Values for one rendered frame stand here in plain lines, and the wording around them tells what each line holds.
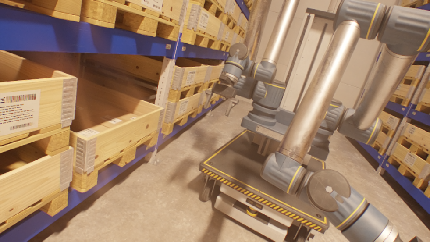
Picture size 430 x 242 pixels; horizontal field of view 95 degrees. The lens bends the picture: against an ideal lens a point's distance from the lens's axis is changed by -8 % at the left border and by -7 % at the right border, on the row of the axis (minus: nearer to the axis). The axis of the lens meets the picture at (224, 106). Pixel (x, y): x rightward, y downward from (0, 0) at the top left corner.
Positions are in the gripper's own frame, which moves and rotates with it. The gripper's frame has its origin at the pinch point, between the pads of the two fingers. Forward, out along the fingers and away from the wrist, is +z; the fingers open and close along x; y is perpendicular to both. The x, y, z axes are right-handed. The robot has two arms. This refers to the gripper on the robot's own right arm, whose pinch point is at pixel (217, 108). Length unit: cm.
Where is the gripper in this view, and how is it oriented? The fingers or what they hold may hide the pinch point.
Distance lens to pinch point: 117.4
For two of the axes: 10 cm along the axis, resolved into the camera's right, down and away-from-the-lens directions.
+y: 2.6, 2.6, 9.3
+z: -3.7, 9.1, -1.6
